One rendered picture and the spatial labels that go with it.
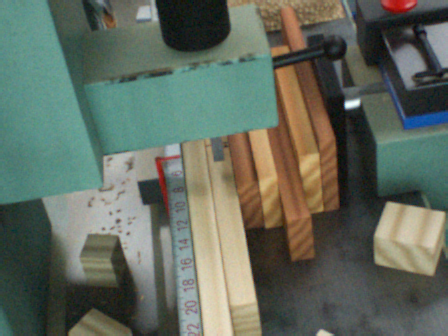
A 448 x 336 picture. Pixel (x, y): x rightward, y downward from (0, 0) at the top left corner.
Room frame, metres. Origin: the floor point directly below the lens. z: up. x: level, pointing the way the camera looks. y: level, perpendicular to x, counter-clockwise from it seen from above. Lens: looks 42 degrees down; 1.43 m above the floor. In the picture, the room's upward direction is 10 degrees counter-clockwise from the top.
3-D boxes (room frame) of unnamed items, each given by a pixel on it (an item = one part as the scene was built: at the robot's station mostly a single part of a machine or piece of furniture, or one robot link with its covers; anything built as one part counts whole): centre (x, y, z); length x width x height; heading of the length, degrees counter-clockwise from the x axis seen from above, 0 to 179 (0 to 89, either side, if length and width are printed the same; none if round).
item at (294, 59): (0.55, -0.08, 1.04); 0.06 x 0.02 x 0.02; 90
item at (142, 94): (0.55, 0.02, 1.03); 0.14 x 0.07 x 0.09; 90
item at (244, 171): (0.62, -0.02, 0.93); 0.21 x 0.02 x 0.05; 0
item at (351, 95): (0.59, -0.13, 0.95); 0.09 x 0.07 x 0.09; 0
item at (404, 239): (0.46, -0.13, 0.92); 0.05 x 0.04 x 0.03; 61
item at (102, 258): (0.58, 0.13, 0.82); 0.03 x 0.03 x 0.04; 73
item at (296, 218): (0.58, -0.05, 0.92); 0.23 x 0.02 x 0.05; 0
